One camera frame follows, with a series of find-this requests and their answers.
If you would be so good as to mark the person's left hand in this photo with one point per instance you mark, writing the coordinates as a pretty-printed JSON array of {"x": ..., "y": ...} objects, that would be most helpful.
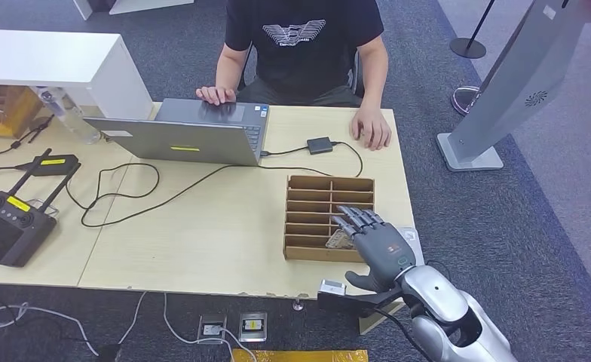
[{"x": 373, "y": 130}]

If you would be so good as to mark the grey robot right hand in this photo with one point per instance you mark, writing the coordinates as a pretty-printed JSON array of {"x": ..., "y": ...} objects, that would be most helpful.
[{"x": 383, "y": 252}]

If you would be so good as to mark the person's right hand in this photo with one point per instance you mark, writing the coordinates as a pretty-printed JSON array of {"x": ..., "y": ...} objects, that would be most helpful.
[{"x": 218, "y": 95}]

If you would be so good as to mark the hotel room key card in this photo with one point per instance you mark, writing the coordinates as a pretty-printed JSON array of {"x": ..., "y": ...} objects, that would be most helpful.
[{"x": 338, "y": 242}]

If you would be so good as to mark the wooden card organizer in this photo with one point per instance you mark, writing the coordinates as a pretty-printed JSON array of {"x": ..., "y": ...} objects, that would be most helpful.
[{"x": 308, "y": 252}]

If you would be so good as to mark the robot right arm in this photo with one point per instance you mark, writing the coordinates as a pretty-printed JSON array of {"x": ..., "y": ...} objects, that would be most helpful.
[{"x": 450, "y": 310}]

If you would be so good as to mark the person's right forearm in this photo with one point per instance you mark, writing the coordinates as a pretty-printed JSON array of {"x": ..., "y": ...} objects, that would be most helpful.
[{"x": 230, "y": 67}]

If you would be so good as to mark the person's left forearm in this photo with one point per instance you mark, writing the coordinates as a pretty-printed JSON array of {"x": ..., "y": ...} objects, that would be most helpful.
[{"x": 375, "y": 75}]

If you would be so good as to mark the grey card reader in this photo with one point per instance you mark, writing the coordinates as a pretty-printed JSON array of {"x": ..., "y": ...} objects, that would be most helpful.
[{"x": 415, "y": 240}]

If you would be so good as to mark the person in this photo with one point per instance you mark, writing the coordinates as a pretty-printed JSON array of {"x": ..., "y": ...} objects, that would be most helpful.
[{"x": 300, "y": 55}]

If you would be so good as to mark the black USB hub box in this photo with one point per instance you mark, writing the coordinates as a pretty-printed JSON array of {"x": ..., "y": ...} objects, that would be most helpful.
[{"x": 320, "y": 145}]

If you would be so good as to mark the grey laptop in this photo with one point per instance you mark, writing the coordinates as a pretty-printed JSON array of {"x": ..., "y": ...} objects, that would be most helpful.
[{"x": 185, "y": 142}]

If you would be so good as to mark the wooden desk leg panel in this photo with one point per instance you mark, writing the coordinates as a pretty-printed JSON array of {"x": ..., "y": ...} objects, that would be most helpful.
[{"x": 370, "y": 325}]

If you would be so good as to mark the chrome stanchion base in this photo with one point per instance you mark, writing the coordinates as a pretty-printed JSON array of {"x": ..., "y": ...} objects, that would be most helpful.
[{"x": 461, "y": 101}]

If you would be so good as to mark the silver desk foot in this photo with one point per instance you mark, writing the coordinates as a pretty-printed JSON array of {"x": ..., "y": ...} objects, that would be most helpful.
[{"x": 298, "y": 305}]

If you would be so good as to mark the white cabinet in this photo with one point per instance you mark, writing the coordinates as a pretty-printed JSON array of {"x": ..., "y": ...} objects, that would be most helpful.
[{"x": 135, "y": 5}]

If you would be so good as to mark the clear plastic bottle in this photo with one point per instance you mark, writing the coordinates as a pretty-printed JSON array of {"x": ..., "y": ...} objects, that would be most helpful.
[{"x": 73, "y": 117}]

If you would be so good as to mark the floor socket with yellow label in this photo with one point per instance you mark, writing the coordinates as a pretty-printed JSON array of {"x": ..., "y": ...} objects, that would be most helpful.
[{"x": 252, "y": 326}]

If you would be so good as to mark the silver kiosk stand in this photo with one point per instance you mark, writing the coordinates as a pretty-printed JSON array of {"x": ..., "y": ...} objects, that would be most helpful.
[{"x": 520, "y": 80}]

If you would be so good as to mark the white shelf box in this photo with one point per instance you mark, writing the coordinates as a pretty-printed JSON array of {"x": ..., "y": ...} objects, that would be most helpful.
[{"x": 51, "y": 55}]

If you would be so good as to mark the black adapter with yellow label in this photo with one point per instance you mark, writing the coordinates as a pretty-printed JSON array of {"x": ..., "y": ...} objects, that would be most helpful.
[{"x": 53, "y": 164}]

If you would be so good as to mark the floor socket with white plug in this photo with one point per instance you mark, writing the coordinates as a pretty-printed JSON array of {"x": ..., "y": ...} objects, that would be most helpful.
[{"x": 211, "y": 329}]

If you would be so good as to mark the yellow wooden organizer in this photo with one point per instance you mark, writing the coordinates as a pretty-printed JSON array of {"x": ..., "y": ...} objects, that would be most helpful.
[{"x": 23, "y": 110}]

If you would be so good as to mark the black remote controller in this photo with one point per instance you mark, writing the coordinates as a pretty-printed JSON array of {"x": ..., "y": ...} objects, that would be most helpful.
[{"x": 6, "y": 235}]

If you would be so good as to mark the black wrist camera with pale box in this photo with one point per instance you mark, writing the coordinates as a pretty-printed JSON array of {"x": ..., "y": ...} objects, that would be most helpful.
[{"x": 345, "y": 300}]

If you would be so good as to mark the black stanchion post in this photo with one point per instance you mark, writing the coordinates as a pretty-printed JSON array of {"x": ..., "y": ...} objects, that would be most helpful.
[{"x": 468, "y": 48}]

